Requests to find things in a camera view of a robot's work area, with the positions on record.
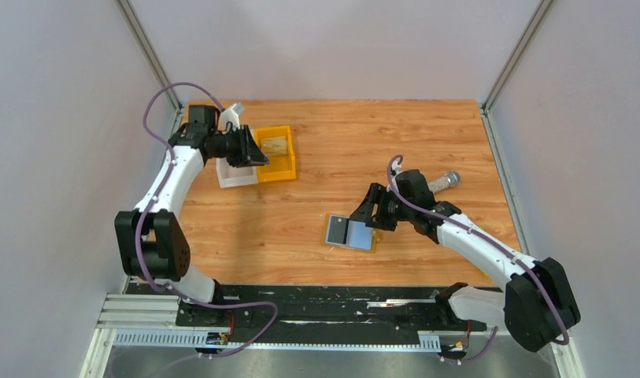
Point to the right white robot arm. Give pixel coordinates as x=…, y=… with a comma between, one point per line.
x=534, y=301

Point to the yellow plastic bin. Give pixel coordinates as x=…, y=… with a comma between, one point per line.
x=280, y=168

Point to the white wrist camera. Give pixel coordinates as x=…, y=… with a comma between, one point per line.
x=395, y=168
x=229, y=119

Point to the yellow leather card holder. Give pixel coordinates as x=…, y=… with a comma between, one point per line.
x=360, y=237

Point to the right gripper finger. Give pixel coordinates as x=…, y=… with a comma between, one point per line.
x=377, y=195
x=366, y=213

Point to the white plastic bin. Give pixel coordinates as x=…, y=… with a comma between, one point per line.
x=229, y=176

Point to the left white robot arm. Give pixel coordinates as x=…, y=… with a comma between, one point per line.
x=150, y=239

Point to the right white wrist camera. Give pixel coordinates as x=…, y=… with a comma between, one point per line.
x=395, y=168

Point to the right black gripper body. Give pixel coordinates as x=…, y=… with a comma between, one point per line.
x=392, y=209

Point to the glitter silver microphone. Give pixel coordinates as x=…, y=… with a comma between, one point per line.
x=446, y=181

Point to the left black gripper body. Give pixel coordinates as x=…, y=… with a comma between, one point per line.
x=232, y=147

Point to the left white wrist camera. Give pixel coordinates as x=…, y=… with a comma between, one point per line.
x=229, y=119

